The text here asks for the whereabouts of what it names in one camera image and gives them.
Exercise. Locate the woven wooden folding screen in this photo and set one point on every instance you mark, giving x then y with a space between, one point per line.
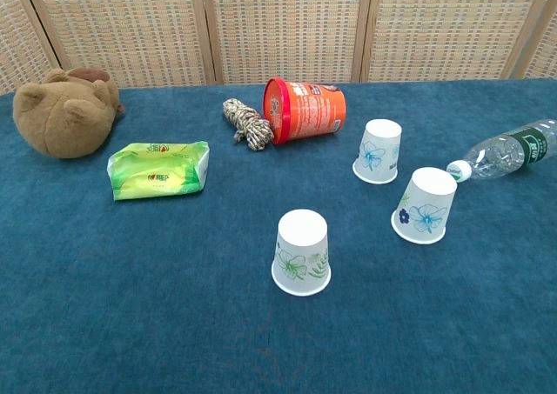
283 24

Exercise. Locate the clear plastic water bottle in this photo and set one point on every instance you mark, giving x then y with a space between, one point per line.
509 150

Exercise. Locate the green tissue pack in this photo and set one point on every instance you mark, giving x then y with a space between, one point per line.
156 172

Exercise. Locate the white blue-flower paper cup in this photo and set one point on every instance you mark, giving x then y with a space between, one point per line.
377 150
426 202

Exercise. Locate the white green-flower paper cup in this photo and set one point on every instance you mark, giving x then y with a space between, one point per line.
300 246

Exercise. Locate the blue table carpet cover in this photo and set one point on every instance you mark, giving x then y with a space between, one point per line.
174 281

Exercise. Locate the orange instant noodle tub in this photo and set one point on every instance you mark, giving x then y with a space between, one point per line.
309 111

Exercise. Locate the brown plush toy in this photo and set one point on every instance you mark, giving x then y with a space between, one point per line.
61 120

